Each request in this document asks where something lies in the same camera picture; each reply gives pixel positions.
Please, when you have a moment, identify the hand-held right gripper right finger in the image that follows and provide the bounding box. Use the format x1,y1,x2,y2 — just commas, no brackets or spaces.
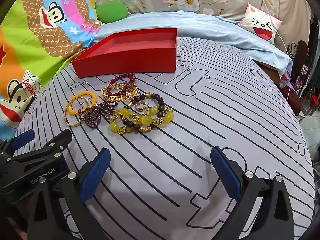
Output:
211,146,295,240

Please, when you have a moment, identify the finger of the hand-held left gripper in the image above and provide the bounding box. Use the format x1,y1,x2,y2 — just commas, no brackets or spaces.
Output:
0,129,36,161
6,129,73,166

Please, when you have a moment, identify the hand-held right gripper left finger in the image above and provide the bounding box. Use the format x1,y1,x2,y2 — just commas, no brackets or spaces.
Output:
27,147,111,240

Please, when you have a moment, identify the thin gold bangle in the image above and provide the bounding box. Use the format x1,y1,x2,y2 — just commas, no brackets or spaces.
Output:
64,97,93,128

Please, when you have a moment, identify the purple small-bead bracelet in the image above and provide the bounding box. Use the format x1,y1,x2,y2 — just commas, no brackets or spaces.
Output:
79,102,110,128

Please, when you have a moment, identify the yellow-green large-bead bracelet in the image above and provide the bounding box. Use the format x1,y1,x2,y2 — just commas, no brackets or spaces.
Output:
109,106,174,135

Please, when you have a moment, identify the orange-yellow bead bracelet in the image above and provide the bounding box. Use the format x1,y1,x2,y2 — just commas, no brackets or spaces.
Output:
65,92,97,115

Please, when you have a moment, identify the gold chain bracelet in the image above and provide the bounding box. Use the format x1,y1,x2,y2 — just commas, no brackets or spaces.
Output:
102,82,138,103

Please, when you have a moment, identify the dark red bead bracelet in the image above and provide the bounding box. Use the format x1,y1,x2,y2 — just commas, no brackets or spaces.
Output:
107,73,137,96

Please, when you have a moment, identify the dark brown bead bracelet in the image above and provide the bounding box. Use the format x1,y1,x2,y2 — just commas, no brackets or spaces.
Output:
120,93,173,132

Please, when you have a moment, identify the red cardboard box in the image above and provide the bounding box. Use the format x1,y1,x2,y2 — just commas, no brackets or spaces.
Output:
71,27,178,78

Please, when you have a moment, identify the cartoon monkey blanket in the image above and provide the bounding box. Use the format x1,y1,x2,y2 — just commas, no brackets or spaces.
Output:
0,0,100,140

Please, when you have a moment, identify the green cushion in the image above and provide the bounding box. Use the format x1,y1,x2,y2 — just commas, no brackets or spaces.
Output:
96,1,128,23

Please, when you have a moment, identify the dark wooden chair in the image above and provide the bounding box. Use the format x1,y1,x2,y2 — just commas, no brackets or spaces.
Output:
287,40,310,98

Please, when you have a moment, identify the cat face cushion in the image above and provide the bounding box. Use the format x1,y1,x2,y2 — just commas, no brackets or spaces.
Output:
237,3,282,42

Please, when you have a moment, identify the white cable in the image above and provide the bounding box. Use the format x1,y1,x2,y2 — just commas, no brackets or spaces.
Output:
260,0,293,98

